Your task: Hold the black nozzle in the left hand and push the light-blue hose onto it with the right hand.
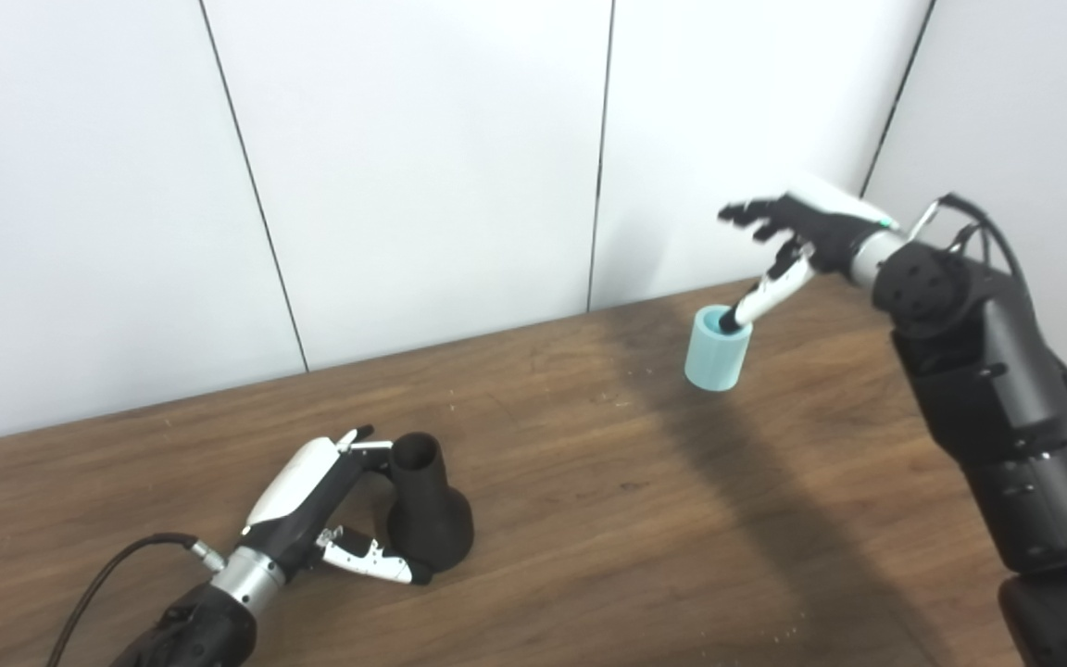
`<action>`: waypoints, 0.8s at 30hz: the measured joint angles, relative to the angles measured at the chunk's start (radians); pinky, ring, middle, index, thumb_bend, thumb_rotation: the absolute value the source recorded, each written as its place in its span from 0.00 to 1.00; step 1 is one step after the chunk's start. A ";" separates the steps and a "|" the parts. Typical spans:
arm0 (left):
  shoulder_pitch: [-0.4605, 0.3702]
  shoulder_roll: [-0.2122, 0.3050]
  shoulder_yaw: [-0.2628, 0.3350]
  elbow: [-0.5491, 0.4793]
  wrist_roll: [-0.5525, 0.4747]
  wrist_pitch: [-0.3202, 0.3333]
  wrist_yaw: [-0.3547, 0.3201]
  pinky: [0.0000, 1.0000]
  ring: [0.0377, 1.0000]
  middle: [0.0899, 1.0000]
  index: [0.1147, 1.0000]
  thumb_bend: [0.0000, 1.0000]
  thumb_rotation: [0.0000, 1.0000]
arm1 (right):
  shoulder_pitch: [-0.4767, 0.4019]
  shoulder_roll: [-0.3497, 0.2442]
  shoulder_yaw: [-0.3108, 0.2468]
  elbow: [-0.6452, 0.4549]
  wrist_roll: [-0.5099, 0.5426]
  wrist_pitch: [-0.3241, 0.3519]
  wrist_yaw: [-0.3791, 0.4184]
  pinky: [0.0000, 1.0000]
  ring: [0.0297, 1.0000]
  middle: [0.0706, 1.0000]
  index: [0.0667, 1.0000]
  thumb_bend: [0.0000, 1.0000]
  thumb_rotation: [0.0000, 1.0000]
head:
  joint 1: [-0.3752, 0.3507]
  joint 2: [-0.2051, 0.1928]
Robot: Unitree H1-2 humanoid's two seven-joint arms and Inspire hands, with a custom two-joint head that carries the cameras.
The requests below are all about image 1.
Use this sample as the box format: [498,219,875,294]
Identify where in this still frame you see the black flared nozzle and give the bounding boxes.
[387,432,475,573]

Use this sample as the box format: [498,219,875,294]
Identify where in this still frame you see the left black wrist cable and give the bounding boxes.
[45,533,227,667]

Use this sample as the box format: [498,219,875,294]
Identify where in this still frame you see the light-blue hose piece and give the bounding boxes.
[684,306,754,393]

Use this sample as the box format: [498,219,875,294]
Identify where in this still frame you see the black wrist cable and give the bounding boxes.
[909,192,1067,494]
[45,533,227,667]

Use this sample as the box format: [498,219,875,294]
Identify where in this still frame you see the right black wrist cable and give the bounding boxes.
[909,192,1067,494]

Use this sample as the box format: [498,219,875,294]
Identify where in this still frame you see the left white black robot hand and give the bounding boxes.
[239,424,434,586]

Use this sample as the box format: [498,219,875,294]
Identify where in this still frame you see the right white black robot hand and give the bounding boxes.
[717,181,900,334]

